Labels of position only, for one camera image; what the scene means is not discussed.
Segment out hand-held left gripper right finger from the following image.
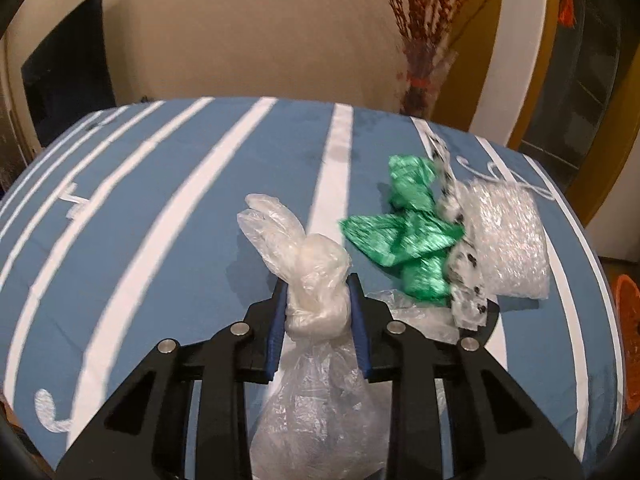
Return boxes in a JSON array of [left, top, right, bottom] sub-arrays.
[[347, 272, 586, 480]]

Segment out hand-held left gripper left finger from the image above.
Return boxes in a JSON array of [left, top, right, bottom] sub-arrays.
[[55, 277, 291, 480]]

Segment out knotted clear plastic bag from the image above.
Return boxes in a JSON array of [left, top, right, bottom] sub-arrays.
[[237, 192, 396, 480]]

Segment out orange plastic waste basket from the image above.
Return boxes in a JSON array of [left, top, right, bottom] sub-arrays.
[[614, 274, 640, 346]]

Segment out thin clear plastic film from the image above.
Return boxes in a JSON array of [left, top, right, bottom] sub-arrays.
[[365, 289, 463, 346]]

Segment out shiny green plastic bag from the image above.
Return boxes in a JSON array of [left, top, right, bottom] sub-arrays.
[[340, 154, 466, 297]]

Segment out black spotted clear plastic bag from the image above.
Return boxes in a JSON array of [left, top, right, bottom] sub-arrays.
[[425, 132, 493, 333]]

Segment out clear bubble wrap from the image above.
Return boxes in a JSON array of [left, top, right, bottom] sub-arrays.
[[457, 177, 551, 302]]

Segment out blue white striped tablecloth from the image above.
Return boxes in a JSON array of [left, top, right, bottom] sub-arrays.
[[0, 96, 631, 480]]

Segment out glass floor vase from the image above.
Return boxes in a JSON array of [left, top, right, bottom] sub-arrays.
[[397, 42, 458, 118]]

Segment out red berry branches bunch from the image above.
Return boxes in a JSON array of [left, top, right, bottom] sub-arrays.
[[367, 0, 521, 61]]

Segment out glass panel door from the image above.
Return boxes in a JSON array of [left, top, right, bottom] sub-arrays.
[[520, 0, 640, 196]]

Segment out wooden door frame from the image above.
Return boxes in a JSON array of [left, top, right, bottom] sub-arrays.
[[467, 0, 640, 226]]

